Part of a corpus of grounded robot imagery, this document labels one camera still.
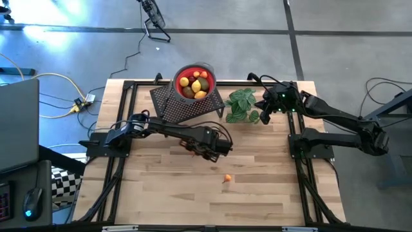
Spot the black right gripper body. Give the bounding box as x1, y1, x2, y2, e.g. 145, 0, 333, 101
263, 82, 303, 114

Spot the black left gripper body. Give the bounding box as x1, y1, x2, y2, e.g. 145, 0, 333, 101
180, 127, 233, 163

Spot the red collapsible bowl grey rim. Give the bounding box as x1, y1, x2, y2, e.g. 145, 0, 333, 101
172, 61, 216, 106

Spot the artificial green leafy plant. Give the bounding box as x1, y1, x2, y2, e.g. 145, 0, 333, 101
224, 87, 267, 125

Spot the black perforated metal stand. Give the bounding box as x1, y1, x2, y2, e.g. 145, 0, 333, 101
149, 84, 226, 125

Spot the grey power adapter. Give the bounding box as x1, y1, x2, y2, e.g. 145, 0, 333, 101
73, 92, 97, 113

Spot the black floor fan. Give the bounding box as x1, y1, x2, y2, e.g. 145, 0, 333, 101
137, 0, 172, 43

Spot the black white checkerboard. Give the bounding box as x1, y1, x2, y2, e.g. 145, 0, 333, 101
50, 166, 84, 208

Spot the black operator desk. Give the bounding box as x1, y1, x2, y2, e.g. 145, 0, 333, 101
0, 159, 54, 229

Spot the black computer mouse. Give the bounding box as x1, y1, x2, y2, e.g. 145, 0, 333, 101
21, 187, 44, 222

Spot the grey laptop lid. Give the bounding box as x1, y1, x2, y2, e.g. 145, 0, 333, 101
0, 78, 41, 174

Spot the black keyboard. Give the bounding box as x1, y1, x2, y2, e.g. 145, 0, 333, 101
0, 181, 14, 224

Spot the black chair base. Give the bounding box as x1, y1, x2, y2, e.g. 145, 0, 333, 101
0, 0, 14, 25

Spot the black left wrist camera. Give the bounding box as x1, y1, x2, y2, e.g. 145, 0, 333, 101
216, 139, 234, 156

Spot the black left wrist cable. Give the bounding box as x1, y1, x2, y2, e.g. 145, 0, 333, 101
173, 121, 233, 144

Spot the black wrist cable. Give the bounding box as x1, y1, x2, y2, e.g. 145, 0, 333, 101
259, 74, 290, 94
173, 121, 233, 144

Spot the black aluminium table frame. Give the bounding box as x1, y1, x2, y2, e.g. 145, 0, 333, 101
73, 79, 348, 226

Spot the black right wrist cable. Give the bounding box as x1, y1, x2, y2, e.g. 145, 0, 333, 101
259, 74, 290, 94

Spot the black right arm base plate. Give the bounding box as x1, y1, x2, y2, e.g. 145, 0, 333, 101
288, 133, 335, 160

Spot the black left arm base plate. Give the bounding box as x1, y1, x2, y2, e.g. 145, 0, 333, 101
79, 131, 133, 159

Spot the silver aluminium bracket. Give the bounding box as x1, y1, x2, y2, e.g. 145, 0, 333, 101
101, 224, 140, 232
281, 226, 320, 232

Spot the black fan cable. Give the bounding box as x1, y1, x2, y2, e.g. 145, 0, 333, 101
109, 6, 145, 79

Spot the grey metal table frame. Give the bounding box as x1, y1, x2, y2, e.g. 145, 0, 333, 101
355, 88, 412, 190

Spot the yellow floor cable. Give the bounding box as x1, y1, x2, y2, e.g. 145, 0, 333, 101
32, 72, 89, 119

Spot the beige floor cable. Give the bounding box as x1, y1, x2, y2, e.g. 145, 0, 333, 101
0, 52, 26, 81

